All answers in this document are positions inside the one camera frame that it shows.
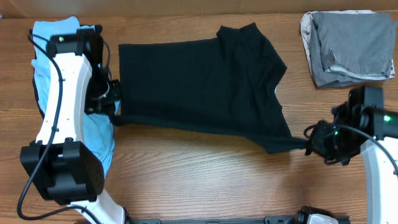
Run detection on light blue t-shirt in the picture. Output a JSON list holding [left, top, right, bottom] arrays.
[[31, 16, 121, 178]]

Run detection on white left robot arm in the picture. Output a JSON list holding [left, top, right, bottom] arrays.
[[20, 29, 131, 224]]

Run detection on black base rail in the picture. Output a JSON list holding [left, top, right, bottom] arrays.
[[124, 205, 351, 224]]

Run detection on brown cardboard backdrop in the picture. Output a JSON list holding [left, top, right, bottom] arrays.
[[1, 0, 397, 18]]

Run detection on folded white cloth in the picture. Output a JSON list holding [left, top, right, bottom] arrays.
[[299, 9, 397, 80]]

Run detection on black garment under blue shirt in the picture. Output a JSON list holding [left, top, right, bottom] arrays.
[[29, 21, 104, 116]]

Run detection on folded grey shorts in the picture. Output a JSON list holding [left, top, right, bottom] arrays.
[[308, 11, 396, 89]]

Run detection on black t-shirt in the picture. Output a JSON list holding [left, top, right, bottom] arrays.
[[112, 24, 308, 154]]

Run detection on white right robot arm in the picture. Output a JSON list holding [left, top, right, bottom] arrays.
[[304, 86, 397, 224]]

